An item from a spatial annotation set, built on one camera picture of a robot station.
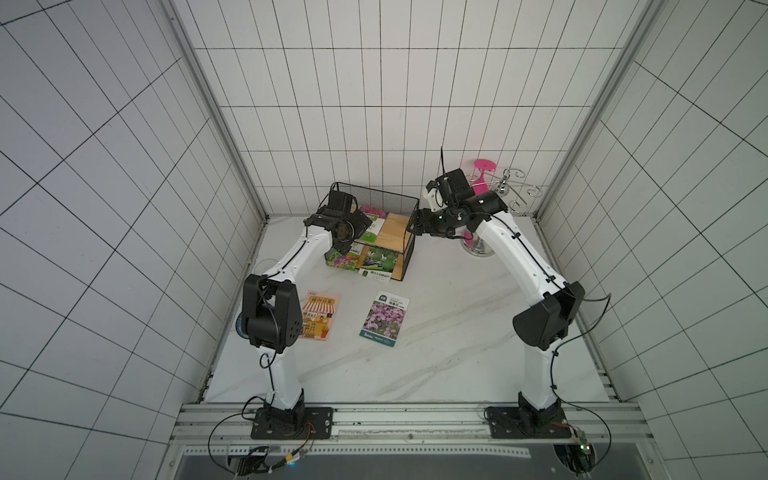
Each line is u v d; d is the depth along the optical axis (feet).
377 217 3.20
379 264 3.40
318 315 3.03
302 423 2.26
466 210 1.88
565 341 1.80
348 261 3.40
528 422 2.12
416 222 2.38
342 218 2.34
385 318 3.02
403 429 2.39
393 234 3.07
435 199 2.30
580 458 2.20
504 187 2.94
